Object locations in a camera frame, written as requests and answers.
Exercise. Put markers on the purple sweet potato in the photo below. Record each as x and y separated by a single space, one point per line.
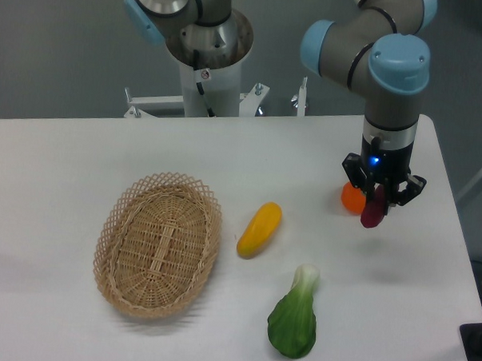
374 209

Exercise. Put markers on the green bok choy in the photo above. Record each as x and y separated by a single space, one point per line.
292 323

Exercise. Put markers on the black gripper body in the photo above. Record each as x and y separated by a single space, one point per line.
386 155

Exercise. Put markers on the black device at table edge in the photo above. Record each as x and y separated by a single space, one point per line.
471 335

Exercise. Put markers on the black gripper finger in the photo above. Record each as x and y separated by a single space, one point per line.
355 171
413 187

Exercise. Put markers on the orange fruit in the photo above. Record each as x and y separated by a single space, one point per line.
353 199

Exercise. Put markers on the yellow mango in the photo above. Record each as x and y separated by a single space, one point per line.
261 228

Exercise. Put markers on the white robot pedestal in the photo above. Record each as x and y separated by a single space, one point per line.
210 58

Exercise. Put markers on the white metal base frame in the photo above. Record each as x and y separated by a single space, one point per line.
228 103

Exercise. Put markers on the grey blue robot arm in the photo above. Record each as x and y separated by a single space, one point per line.
378 55

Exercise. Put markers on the woven wicker basket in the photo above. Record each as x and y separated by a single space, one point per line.
158 246

